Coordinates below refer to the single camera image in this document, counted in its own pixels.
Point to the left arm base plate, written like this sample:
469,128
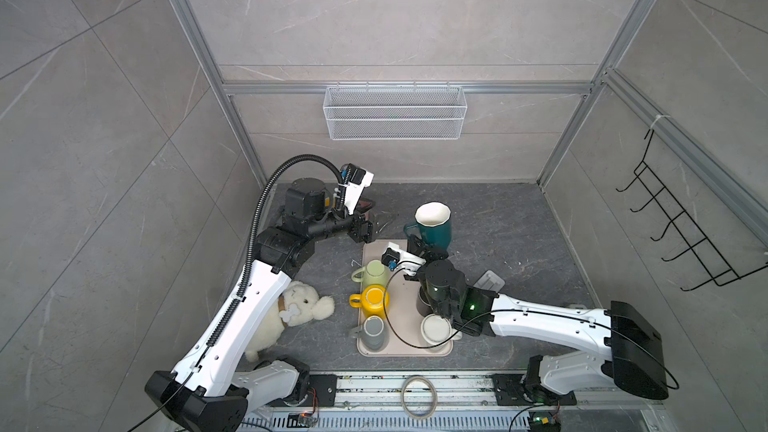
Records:
313,389

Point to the beige plastic tray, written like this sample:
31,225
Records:
406,320

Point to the grey mug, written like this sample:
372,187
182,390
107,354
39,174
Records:
372,333

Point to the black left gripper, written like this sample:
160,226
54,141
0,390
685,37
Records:
358,233

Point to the white plush dog toy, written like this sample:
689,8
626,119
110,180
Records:
299,304

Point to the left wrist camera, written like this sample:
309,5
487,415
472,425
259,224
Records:
354,180

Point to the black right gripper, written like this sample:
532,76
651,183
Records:
425,252

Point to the black wire hook rack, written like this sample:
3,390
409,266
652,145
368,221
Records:
678,218

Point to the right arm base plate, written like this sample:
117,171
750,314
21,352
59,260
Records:
512,390

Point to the white wire mesh basket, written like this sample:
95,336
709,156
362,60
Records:
394,113

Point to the light green mug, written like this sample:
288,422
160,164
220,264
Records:
373,273

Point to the white mug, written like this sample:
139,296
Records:
435,330

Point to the yellow mug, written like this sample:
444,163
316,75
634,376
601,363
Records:
371,301

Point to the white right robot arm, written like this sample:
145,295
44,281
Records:
615,346

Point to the dark green mug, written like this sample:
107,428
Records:
433,222

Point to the black mug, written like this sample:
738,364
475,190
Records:
422,304

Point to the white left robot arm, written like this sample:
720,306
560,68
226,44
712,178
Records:
205,391

